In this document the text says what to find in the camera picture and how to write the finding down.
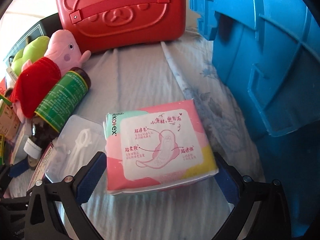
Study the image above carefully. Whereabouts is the blue plastic storage crate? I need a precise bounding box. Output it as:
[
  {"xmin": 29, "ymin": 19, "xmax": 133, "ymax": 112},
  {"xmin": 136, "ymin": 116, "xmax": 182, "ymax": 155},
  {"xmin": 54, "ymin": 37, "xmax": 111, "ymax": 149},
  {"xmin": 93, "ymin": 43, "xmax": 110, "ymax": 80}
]
[{"xmin": 189, "ymin": 0, "xmax": 319, "ymax": 239}]

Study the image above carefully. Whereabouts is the pig plush red dress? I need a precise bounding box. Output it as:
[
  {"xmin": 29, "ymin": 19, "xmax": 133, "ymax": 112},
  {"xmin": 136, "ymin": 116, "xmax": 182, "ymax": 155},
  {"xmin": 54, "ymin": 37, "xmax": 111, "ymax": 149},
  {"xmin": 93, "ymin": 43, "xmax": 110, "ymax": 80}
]
[{"xmin": 9, "ymin": 30, "xmax": 91, "ymax": 123}]

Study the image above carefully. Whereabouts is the red bear mini suitcase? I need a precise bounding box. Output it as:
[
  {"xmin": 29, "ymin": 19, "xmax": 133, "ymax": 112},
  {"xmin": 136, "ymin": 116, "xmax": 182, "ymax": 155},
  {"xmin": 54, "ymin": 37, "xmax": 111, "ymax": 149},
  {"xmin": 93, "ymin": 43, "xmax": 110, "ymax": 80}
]
[{"xmin": 56, "ymin": 0, "xmax": 186, "ymax": 53}]

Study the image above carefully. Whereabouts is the pink sanitary pad pack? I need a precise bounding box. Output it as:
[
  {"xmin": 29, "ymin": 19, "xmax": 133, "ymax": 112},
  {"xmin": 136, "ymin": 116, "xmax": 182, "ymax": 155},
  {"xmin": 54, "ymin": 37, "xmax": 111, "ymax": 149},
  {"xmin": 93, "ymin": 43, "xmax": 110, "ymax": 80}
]
[{"xmin": 104, "ymin": 100, "xmax": 219, "ymax": 195}]

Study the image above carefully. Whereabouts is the green frog plush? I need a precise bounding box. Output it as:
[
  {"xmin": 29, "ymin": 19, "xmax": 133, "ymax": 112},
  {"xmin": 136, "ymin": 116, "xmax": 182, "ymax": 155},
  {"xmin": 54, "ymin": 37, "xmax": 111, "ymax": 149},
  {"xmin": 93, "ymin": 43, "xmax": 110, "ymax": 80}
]
[{"xmin": 11, "ymin": 36, "xmax": 50, "ymax": 76}]

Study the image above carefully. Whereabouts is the black gift box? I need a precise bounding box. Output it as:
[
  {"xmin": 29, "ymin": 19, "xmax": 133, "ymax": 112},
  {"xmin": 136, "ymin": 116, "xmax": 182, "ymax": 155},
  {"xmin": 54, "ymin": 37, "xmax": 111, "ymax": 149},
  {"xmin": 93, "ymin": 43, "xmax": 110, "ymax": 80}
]
[{"xmin": 3, "ymin": 13, "xmax": 62, "ymax": 66}]

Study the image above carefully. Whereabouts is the brown bottle green label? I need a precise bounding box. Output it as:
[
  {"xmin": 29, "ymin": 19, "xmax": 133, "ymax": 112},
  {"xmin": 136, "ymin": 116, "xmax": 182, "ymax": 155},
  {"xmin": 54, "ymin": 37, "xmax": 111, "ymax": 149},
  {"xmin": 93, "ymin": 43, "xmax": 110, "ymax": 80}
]
[{"xmin": 24, "ymin": 67, "xmax": 91, "ymax": 159}]

